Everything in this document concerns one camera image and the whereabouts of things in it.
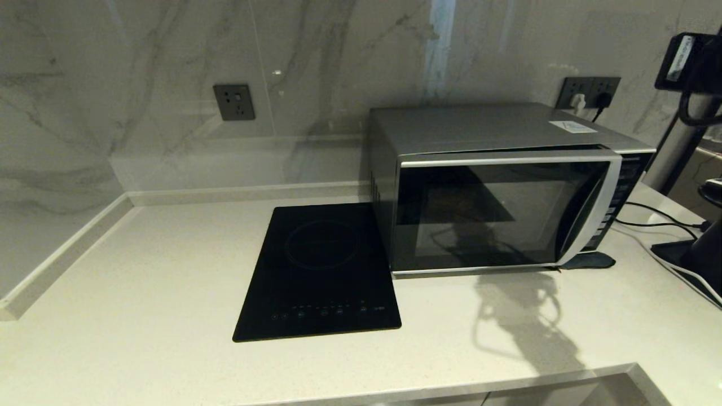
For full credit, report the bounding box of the black rubber pad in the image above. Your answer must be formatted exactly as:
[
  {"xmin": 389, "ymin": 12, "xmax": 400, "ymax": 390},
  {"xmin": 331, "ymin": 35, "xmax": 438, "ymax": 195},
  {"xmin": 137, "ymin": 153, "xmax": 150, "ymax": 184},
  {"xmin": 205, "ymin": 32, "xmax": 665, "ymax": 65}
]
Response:
[{"xmin": 561, "ymin": 251, "xmax": 615, "ymax": 270}]

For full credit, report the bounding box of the black power plug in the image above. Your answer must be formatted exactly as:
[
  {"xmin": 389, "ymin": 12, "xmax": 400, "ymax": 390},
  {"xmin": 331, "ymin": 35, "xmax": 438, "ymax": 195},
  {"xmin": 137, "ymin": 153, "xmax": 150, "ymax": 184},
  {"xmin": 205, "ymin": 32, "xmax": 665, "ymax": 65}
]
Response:
[{"xmin": 591, "ymin": 92, "xmax": 613, "ymax": 122}]

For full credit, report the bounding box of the white power cable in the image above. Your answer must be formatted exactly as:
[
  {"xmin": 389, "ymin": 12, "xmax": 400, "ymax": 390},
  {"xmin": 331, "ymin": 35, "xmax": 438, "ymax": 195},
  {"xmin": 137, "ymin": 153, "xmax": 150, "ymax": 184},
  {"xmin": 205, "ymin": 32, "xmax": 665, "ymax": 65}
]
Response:
[{"xmin": 610, "ymin": 223, "xmax": 722, "ymax": 308}]

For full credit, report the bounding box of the black induction cooktop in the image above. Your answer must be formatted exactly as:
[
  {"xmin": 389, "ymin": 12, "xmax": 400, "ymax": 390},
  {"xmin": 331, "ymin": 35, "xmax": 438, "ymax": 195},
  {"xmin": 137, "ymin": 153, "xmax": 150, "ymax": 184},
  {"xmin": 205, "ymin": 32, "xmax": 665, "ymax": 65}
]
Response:
[{"xmin": 232, "ymin": 203, "xmax": 402, "ymax": 343}]

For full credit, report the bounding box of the grey double wall socket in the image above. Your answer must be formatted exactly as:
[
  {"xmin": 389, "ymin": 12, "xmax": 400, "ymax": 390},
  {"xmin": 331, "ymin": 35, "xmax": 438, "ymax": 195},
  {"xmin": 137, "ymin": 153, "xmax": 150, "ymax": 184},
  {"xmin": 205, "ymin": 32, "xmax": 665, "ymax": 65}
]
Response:
[{"xmin": 556, "ymin": 76, "xmax": 621, "ymax": 109}]

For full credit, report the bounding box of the beige armchair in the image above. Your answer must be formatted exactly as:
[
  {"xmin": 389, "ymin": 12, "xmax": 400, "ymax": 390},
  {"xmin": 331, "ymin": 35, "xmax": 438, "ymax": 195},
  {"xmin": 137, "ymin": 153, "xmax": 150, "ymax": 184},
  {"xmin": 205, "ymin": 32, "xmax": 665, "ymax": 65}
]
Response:
[{"xmin": 668, "ymin": 148, "xmax": 722, "ymax": 220}]

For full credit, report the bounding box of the black power cable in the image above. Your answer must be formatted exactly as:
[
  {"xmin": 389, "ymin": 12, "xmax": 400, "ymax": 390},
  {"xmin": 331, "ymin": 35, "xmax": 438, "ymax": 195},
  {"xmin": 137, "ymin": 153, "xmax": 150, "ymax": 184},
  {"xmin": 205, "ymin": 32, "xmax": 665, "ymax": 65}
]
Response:
[
  {"xmin": 625, "ymin": 201, "xmax": 711, "ymax": 230},
  {"xmin": 614, "ymin": 219, "xmax": 698, "ymax": 240}
]

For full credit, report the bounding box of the silver Panasonic microwave oven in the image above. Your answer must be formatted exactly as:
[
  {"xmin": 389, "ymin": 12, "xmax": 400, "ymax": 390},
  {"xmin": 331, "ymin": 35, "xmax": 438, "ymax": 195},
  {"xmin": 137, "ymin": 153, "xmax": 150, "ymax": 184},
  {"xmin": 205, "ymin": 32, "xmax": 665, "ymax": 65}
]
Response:
[{"xmin": 368, "ymin": 103, "xmax": 658, "ymax": 277}]

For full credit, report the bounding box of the grey single wall socket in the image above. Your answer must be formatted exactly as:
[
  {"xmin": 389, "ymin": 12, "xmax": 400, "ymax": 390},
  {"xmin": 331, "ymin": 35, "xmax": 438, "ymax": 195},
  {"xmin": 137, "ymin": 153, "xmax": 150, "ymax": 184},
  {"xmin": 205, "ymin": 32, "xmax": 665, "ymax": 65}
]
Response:
[{"xmin": 213, "ymin": 84, "xmax": 256, "ymax": 121}]

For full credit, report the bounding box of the white warning sticker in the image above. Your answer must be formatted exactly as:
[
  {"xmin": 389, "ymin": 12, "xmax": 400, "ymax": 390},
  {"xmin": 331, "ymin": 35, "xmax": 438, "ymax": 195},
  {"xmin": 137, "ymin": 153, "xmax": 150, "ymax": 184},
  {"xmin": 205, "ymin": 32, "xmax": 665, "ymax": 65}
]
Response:
[{"xmin": 550, "ymin": 120, "xmax": 597, "ymax": 134}]

